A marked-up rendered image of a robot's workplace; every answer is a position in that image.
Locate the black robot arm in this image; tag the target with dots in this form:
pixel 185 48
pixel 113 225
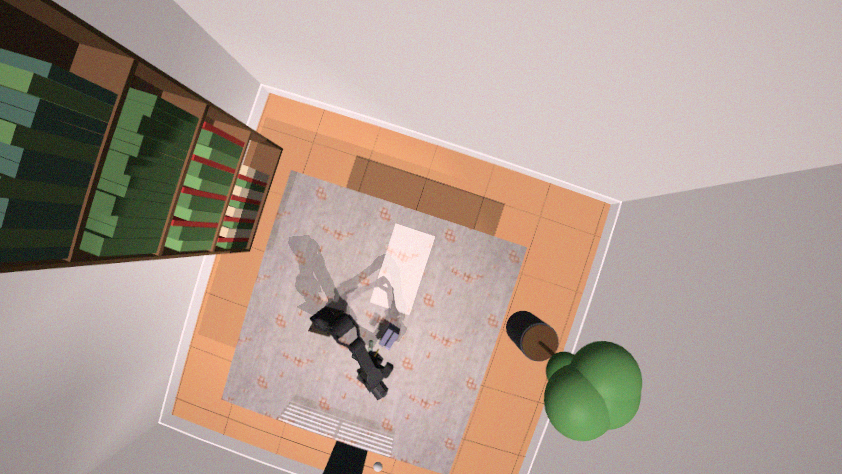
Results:
pixel 369 374

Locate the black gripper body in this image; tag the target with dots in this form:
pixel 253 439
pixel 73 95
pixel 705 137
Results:
pixel 378 361

